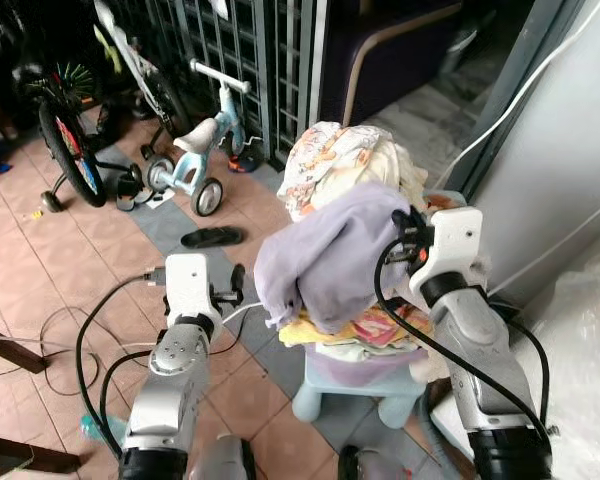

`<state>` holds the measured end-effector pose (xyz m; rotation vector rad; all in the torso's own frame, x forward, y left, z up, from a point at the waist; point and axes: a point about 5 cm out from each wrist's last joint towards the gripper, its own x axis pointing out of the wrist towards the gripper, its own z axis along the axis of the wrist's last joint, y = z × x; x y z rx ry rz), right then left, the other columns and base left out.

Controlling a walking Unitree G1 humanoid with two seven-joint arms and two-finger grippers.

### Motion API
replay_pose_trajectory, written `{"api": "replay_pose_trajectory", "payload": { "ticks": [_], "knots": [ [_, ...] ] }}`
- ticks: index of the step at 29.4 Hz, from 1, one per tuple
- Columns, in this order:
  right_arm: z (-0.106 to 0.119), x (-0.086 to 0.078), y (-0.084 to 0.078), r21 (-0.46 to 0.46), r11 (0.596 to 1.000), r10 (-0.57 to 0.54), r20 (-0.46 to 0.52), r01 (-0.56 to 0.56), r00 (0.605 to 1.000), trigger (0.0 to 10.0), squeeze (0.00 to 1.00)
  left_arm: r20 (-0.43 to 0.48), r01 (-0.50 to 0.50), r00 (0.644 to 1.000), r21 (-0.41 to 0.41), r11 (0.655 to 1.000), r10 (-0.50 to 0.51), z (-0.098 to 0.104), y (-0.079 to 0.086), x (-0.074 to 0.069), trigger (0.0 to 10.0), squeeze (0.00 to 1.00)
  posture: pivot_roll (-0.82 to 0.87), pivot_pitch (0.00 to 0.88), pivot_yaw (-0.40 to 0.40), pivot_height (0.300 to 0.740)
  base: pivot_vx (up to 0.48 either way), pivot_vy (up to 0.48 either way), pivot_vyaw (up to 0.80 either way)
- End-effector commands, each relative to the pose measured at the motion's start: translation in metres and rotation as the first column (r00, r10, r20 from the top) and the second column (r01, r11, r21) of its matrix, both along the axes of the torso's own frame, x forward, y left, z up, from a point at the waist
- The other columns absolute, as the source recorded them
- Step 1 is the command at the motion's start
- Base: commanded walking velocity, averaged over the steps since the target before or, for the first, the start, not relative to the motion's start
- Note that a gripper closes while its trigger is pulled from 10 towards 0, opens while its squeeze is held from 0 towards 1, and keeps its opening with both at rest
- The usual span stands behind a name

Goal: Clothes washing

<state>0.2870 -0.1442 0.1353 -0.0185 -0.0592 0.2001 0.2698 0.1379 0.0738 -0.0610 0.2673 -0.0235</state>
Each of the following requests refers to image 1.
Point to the dark wooden furniture leg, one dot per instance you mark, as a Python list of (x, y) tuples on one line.
[(20, 355)]

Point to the black kids bicycle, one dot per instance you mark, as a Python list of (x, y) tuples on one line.
[(68, 150)]

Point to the green plastic bottle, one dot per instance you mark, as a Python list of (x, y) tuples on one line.
[(102, 428)]

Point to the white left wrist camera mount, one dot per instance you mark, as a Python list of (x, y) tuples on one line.
[(188, 282)]

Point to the white orange floral cloth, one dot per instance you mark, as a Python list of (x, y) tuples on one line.
[(325, 160)]

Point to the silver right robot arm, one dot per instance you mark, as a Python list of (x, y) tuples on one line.
[(480, 370)]

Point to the black slipper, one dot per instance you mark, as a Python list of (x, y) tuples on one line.
[(212, 237)]

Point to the white bicycle frame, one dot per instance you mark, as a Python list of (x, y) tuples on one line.
[(130, 55)]

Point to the grey left robot leg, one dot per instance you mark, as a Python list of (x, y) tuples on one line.
[(225, 460)]

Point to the light blue kids tricycle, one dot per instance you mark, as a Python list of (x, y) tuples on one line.
[(195, 160)]

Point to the grey robot leg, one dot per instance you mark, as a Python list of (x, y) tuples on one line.
[(375, 465), (225, 460)]

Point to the lilac purple cloth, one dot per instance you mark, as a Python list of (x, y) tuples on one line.
[(330, 250)]

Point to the yellow red patterned cloth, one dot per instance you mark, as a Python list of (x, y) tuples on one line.
[(365, 328)]

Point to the purple plastic laundry basin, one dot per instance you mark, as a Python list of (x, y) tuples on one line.
[(365, 368)]

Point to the light blue plastic stool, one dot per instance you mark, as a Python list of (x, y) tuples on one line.
[(325, 395)]

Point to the grey right robot leg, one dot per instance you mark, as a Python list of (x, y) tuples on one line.
[(375, 465)]

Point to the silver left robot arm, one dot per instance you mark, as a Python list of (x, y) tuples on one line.
[(170, 380)]

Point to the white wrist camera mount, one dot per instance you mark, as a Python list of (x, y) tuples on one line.
[(455, 240), (188, 282)]

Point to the dark metal grille gate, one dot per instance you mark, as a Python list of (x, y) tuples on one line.
[(230, 50)]

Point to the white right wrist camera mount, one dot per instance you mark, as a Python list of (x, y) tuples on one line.
[(455, 240)]

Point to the dark purple armchair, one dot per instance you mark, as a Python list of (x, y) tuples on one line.
[(400, 60)]

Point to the cream white garment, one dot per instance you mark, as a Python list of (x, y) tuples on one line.
[(400, 170)]

